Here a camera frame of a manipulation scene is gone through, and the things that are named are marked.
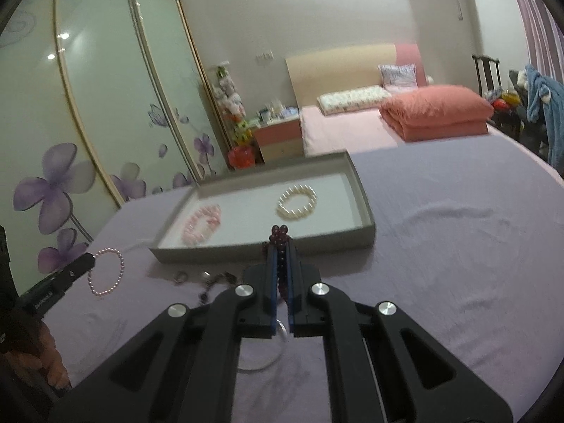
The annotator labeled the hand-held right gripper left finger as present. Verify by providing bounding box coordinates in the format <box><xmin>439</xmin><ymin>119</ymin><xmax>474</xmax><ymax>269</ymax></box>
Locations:
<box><xmin>46</xmin><ymin>241</ymin><xmax>280</xmax><ymax>423</ymax></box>

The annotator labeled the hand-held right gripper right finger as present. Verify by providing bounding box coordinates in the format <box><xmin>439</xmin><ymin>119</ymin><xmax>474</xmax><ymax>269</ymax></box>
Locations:
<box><xmin>286</xmin><ymin>242</ymin><xmax>514</xmax><ymax>423</ymax></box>

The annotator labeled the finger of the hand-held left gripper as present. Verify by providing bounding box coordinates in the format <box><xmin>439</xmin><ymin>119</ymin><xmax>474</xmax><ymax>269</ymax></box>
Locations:
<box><xmin>54</xmin><ymin>253</ymin><xmax>96</xmax><ymax>286</ymax></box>

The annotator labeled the small pink pearl bracelet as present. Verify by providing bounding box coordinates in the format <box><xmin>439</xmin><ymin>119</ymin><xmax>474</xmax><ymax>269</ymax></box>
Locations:
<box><xmin>87</xmin><ymin>249</ymin><xmax>125</xmax><ymax>298</ymax></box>

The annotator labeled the dark red bead bracelet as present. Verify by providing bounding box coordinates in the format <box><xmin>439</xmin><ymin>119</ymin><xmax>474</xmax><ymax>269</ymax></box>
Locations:
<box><xmin>263</xmin><ymin>225</ymin><xmax>295</xmax><ymax>305</ymax></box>

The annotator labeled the grey jewelry tray box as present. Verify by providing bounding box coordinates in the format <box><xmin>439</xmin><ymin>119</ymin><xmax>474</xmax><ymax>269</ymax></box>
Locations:
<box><xmin>149</xmin><ymin>151</ymin><xmax>376</xmax><ymax>264</ymax></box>

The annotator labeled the dark bead chain bracelet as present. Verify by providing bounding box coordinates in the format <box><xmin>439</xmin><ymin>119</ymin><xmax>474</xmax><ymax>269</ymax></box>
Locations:
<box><xmin>198</xmin><ymin>271</ymin><xmax>239</xmax><ymax>305</ymax></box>

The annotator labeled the person's left hand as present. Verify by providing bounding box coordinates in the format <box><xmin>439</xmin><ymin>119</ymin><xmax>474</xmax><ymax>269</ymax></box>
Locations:
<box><xmin>24</xmin><ymin>321</ymin><xmax>72</xmax><ymax>391</ymax></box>

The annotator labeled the red trash bin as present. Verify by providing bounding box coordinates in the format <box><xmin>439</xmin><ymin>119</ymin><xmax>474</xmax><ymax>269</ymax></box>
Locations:
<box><xmin>227</xmin><ymin>145</ymin><xmax>257</xmax><ymax>170</ymax></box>

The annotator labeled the pink and beige nightstand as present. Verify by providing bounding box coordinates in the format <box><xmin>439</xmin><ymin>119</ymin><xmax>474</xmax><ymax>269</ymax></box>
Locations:
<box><xmin>252</xmin><ymin>117</ymin><xmax>305</xmax><ymax>162</ymax></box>

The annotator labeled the pink sheeted bed mattress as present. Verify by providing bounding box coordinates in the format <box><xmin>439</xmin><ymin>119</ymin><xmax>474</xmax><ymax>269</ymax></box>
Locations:
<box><xmin>300</xmin><ymin>105</ymin><xmax>490</xmax><ymax>158</ymax></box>

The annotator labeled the purple bed sheet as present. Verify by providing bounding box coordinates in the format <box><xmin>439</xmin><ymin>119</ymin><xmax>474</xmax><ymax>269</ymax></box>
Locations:
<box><xmin>44</xmin><ymin>139</ymin><xmax>564</xmax><ymax>423</ymax></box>

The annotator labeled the flower print sliding wardrobe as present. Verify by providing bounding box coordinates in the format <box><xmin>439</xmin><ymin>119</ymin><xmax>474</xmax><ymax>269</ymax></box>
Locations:
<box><xmin>0</xmin><ymin>0</ymin><xmax>230</xmax><ymax>294</ymax></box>

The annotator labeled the column of stuffed toys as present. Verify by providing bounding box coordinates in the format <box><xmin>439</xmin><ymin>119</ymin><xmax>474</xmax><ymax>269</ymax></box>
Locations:
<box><xmin>211</xmin><ymin>66</ymin><xmax>253</xmax><ymax>146</ymax></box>

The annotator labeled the patterned white pillow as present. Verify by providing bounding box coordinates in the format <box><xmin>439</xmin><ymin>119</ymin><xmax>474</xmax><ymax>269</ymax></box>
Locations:
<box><xmin>317</xmin><ymin>86</ymin><xmax>392</xmax><ymax>115</ymax></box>

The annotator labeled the beige and pink headboard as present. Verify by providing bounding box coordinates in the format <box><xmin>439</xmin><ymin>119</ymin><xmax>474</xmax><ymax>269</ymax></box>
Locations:
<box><xmin>286</xmin><ymin>43</ymin><xmax>427</xmax><ymax>109</ymax></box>

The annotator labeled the folded pink quilt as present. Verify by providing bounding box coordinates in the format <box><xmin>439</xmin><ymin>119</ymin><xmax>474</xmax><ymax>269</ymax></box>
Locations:
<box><xmin>379</xmin><ymin>84</ymin><xmax>495</xmax><ymax>143</ymax></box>

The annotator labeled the small purple pillow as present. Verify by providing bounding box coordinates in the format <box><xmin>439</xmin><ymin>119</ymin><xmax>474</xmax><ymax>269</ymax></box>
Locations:
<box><xmin>378</xmin><ymin>64</ymin><xmax>417</xmax><ymax>89</ymax></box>

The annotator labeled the colourful toys pile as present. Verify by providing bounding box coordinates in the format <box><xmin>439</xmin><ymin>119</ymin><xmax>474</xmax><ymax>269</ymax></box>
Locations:
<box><xmin>484</xmin><ymin>89</ymin><xmax>523</xmax><ymax>116</ymax></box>

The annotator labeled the dark wooden chair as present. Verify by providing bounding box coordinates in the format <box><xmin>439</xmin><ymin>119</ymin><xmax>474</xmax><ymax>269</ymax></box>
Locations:
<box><xmin>471</xmin><ymin>54</ymin><xmax>521</xmax><ymax>139</ymax></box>

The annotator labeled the blue fleece garment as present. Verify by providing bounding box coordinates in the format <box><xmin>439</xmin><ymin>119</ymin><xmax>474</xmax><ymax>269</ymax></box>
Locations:
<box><xmin>523</xmin><ymin>65</ymin><xmax>564</xmax><ymax>166</ymax></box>

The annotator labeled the pink curtain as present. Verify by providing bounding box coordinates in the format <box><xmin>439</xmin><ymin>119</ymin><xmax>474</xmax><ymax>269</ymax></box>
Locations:
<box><xmin>502</xmin><ymin>0</ymin><xmax>564</xmax><ymax>86</ymax></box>

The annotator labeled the white pearl bracelet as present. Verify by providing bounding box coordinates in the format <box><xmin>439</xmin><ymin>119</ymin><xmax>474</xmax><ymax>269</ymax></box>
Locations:
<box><xmin>277</xmin><ymin>185</ymin><xmax>318</xmax><ymax>220</ymax></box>

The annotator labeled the pink crystal bead bracelet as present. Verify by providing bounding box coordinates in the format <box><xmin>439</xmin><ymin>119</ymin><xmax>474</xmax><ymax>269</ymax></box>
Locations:
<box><xmin>180</xmin><ymin>204</ymin><xmax>222</xmax><ymax>246</ymax></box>

